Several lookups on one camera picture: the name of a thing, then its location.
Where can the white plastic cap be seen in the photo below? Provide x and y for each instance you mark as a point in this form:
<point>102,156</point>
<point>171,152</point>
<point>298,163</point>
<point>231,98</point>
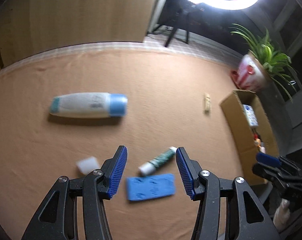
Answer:
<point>87,165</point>

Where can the green spider plant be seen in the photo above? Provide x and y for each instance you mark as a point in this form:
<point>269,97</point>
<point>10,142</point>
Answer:
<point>276,63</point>

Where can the green white lip balm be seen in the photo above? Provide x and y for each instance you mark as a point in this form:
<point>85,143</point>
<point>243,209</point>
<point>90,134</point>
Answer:
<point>150,167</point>

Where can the white red flower pot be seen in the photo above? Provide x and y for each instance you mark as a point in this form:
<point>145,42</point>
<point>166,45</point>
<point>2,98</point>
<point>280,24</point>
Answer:
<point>251,75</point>

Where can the orange red toy figure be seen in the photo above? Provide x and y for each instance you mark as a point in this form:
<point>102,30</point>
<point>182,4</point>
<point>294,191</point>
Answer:
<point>258,143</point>

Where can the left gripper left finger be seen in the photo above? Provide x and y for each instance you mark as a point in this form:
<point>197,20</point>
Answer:
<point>113,170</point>

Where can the black tripod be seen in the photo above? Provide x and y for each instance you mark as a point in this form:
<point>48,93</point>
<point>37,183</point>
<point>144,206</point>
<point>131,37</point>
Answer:
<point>181,18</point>

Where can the large wooden board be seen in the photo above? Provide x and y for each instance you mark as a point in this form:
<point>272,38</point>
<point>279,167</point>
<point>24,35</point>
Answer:
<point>29,27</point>

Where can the brown cardboard box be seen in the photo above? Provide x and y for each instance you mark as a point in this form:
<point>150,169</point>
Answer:
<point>232,107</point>

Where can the patterned tissue pack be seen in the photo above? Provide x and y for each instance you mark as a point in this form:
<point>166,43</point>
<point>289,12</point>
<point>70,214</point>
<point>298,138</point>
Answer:
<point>250,116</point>

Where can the white lotion bottle blue cap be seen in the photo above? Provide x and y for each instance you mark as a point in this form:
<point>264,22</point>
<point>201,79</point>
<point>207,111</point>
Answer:
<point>92,105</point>

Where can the blue plastic phone stand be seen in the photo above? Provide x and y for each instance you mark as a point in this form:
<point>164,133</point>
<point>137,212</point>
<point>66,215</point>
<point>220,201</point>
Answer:
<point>150,187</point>

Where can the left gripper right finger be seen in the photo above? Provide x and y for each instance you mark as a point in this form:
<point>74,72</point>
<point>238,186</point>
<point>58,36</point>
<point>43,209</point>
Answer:
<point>189,171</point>

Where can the wooden clothespin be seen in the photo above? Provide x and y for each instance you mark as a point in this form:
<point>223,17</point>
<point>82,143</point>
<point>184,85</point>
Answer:
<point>207,103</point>

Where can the red pot saucer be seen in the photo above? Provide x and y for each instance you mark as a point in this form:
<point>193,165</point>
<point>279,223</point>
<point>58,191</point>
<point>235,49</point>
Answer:
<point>234,78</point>

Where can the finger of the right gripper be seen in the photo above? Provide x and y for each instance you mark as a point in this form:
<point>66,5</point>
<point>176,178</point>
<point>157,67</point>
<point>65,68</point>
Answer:
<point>268,160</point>
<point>272,174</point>

